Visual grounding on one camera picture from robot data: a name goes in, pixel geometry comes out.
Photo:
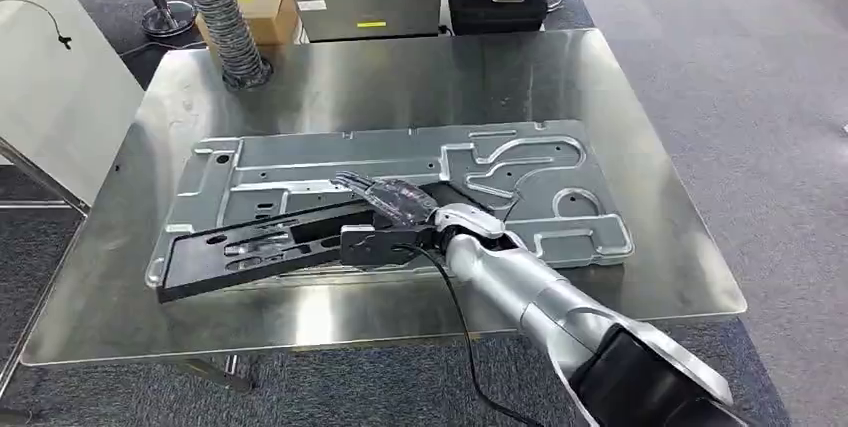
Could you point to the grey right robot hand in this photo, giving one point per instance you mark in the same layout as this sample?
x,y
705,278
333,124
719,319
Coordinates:
x,y
401,199

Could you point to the black licence plate frame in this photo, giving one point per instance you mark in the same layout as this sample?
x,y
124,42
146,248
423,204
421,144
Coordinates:
x,y
199,265

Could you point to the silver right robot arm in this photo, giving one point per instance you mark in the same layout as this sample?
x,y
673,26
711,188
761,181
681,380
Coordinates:
x,y
530,291

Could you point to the stamped grey metal panel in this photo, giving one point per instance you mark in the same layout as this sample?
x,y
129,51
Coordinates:
x,y
371,152

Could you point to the steel table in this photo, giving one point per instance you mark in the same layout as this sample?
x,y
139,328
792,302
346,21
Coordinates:
x,y
397,79

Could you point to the grey laptop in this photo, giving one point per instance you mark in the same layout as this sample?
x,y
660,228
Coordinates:
x,y
364,6

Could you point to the black carry case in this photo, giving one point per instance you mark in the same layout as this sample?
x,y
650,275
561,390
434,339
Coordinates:
x,y
497,13

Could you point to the brown cardboard box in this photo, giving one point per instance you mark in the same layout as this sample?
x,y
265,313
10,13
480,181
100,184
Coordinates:
x,y
268,6

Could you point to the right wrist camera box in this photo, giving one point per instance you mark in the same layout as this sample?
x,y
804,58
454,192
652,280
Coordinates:
x,y
378,248

